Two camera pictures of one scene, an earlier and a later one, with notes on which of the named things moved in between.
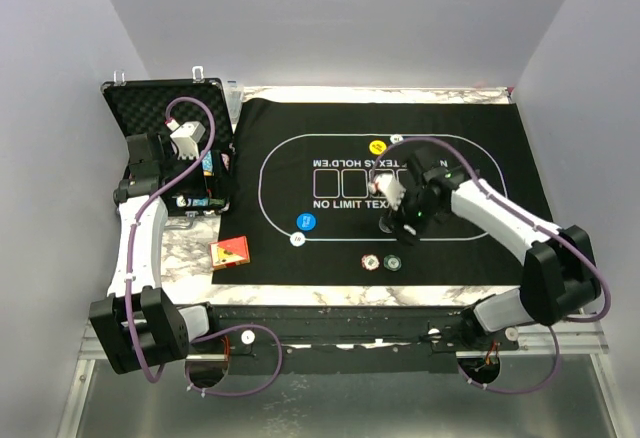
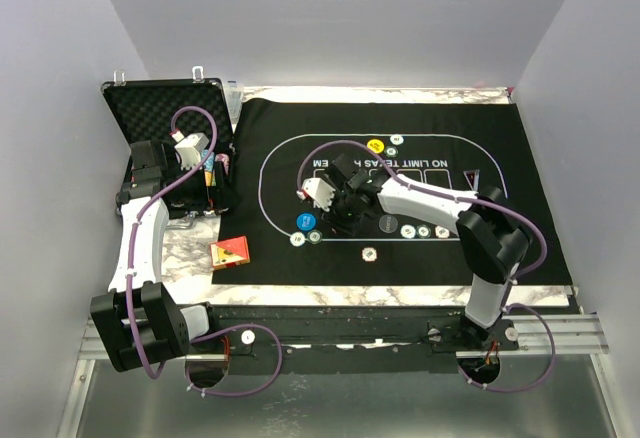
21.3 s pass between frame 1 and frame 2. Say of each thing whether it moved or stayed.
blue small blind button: stayed
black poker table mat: stayed
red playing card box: stayed
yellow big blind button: stayed
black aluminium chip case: stayed
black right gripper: moved
